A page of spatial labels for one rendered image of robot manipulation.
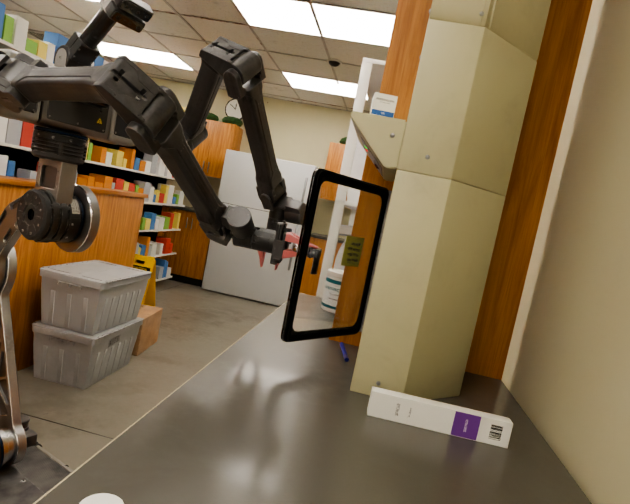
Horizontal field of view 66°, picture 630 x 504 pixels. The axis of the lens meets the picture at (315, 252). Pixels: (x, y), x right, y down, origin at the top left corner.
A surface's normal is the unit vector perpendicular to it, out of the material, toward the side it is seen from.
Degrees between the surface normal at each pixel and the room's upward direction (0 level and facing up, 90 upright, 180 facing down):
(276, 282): 90
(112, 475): 0
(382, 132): 90
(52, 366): 96
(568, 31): 90
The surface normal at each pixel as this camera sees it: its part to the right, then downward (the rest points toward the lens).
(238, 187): -0.15, 0.06
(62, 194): 0.84, 0.22
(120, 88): 0.62, -0.04
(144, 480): 0.20, -0.98
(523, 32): 0.58, 0.18
